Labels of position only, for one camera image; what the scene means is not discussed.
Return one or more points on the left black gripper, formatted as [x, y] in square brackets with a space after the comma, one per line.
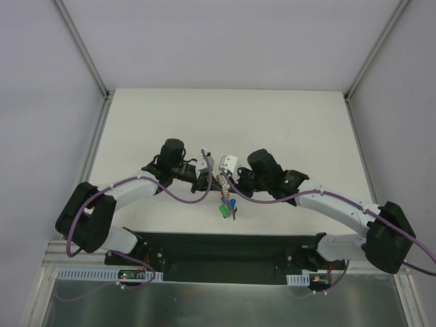
[199, 184]

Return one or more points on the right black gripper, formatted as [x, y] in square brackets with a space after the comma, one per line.
[240, 184]

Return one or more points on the key holder with red handle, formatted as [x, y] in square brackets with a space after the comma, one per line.
[225, 193]

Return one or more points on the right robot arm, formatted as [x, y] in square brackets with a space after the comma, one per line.
[381, 234]

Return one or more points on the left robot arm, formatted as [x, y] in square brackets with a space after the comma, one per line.
[86, 219]

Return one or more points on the blue tagged key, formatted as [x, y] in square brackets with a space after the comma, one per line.
[233, 208]

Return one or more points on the green tagged key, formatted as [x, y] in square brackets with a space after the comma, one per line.
[225, 211]

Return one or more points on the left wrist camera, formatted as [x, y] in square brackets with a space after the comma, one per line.
[205, 163]

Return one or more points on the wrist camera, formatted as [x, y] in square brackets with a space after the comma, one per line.
[230, 165]
[205, 163]

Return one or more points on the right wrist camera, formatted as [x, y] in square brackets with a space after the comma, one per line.
[230, 165]

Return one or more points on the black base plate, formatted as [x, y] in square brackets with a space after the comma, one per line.
[226, 258]

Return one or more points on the right white cable duct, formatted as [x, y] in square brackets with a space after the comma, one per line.
[302, 280]

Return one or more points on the white cable duct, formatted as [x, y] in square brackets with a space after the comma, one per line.
[302, 280]
[108, 274]

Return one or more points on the right aluminium rail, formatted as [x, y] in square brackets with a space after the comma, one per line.
[361, 153]

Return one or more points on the aluminium rail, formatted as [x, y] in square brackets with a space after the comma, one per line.
[85, 163]
[361, 153]

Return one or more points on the left aluminium rail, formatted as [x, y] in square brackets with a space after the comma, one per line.
[85, 163]

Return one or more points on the left white cable duct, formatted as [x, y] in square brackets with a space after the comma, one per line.
[108, 274]

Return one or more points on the left aluminium frame post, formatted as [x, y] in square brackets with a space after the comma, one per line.
[80, 47]

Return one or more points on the aluminium frame post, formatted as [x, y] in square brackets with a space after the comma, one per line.
[80, 47]
[389, 27]

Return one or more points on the right aluminium frame post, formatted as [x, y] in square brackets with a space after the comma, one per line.
[389, 27]

